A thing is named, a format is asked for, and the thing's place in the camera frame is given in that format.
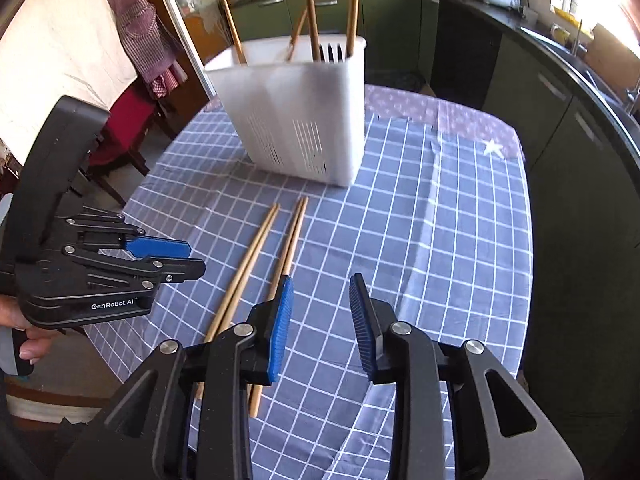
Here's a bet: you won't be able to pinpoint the brown cutting board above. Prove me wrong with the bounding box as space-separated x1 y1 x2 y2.
582 22 640 76

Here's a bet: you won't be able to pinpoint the red upholstered wooden chair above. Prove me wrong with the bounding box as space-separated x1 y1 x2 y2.
85 82 171 206

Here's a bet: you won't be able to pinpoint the mauve star-print tablecloth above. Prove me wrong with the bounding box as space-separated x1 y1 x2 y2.
364 83 524 162

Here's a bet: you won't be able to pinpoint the steel double sink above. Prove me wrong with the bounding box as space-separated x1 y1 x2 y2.
537 35 640 116

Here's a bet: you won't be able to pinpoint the green base cabinets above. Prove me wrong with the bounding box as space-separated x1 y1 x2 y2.
227 0 640 411

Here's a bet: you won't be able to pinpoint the curved steel faucet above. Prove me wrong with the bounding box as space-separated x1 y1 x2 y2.
559 0 586 56

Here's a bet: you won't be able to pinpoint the black built-in appliance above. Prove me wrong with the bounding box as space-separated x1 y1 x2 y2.
432 0 503 111

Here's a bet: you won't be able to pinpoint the white hanging sheet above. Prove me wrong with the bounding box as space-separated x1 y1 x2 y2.
0 0 138 156

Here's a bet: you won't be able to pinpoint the blue checked tablecloth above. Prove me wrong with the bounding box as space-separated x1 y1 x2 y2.
87 85 535 480

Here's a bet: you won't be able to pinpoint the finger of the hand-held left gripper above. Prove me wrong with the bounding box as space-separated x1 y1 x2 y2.
61 244 208 292
65 212 193 261

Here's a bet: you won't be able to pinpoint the purple checked apron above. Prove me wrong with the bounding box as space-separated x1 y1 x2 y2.
102 0 188 98

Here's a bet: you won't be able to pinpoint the person's left hand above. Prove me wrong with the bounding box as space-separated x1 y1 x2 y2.
0 295 54 365

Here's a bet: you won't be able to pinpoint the frosted glass sliding door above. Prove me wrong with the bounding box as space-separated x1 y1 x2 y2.
155 0 241 106

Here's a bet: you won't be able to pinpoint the white plastic utensil holder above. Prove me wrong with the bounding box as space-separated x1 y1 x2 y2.
204 35 368 187

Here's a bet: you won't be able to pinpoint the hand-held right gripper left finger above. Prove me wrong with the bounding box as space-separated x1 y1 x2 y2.
54 275 296 480

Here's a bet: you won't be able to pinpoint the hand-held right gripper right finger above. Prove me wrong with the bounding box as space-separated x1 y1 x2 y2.
349 273 585 480

